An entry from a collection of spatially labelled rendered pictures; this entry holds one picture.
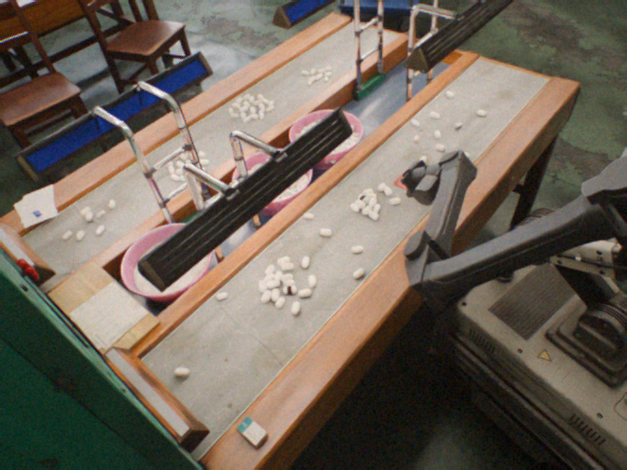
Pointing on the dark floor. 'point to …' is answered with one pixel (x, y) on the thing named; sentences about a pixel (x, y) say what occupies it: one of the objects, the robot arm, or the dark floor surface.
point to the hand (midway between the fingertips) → (397, 183)
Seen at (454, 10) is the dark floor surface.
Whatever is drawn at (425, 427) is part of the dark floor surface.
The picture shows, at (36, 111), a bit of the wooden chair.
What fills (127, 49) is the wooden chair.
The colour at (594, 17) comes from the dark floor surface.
